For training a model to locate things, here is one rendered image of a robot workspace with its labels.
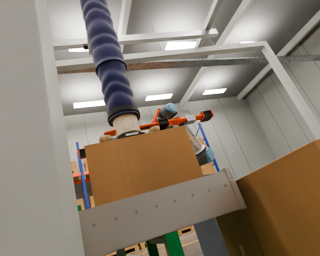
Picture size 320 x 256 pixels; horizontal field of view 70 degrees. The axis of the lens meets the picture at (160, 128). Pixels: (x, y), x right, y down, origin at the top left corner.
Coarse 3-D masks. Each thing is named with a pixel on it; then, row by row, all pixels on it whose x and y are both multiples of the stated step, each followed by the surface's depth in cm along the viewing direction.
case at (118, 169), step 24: (96, 144) 126; (120, 144) 129; (144, 144) 131; (168, 144) 134; (96, 168) 120; (120, 168) 123; (144, 168) 125; (168, 168) 127; (192, 168) 130; (96, 192) 115; (120, 192) 117; (144, 192) 119
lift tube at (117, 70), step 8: (96, 64) 172; (104, 64) 165; (112, 64) 164; (120, 64) 167; (104, 72) 164; (112, 72) 161; (120, 72) 164; (104, 80) 160; (112, 80) 159; (120, 80) 160; (128, 80) 166; (104, 88) 160; (112, 88) 156; (120, 88) 157; (128, 88) 160; (104, 96) 160; (112, 96) 154; (120, 96) 153; (128, 96) 156; (112, 104) 152; (120, 104) 151; (128, 104) 152; (136, 104) 160; (120, 112) 148; (128, 112) 150; (136, 112) 153; (112, 120) 153
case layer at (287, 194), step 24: (312, 144) 78; (264, 168) 103; (288, 168) 90; (312, 168) 80; (240, 192) 124; (264, 192) 106; (288, 192) 92; (312, 192) 81; (240, 216) 128; (264, 216) 109; (288, 216) 95; (312, 216) 83; (240, 240) 133; (264, 240) 112; (288, 240) 97; (312, 240) 85
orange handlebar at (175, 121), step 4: (196, 116) 167; (200, 116) 168; (172, 120) 161; (176, 120) 162; (180, 120) 163; (184, 120) 168; (144, 124) 156; (148, 124) 156; (152, 124) 157; (156, 124) 158; (172, 124) 166; (176, 124) 167; (140, 128) 155; (148, 128) 160; (108, 132) 148; (112, 132) 149
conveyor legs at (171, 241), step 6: (168, 234) 97; (174, 234) 98; (150, 240) 144; (156, 240) 125; (162, 240) 111; (168, 240) 96; (174, 240) 97; (150, 246) 152; (156, 246) 152; (168, 246) 95; (174, 246) 96; (180, 246) 96; (150, 252) 150; (156, 252) 151; (168, 252) 96; (174, 252) 95; (180, 252) 95
